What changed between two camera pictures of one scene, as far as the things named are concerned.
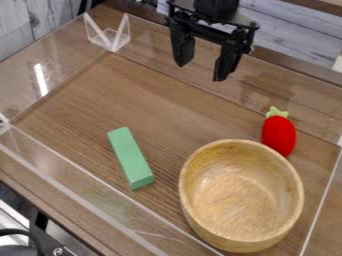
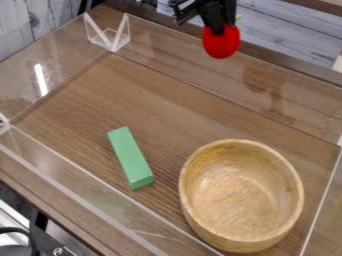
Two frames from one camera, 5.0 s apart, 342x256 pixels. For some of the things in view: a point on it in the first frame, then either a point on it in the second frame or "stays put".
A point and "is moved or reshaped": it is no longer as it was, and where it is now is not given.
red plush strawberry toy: (280, 132) is moved or reshaped
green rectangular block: (131, 158) stays put
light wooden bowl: (241, 194) stays put
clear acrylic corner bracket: (109, 38) stays put
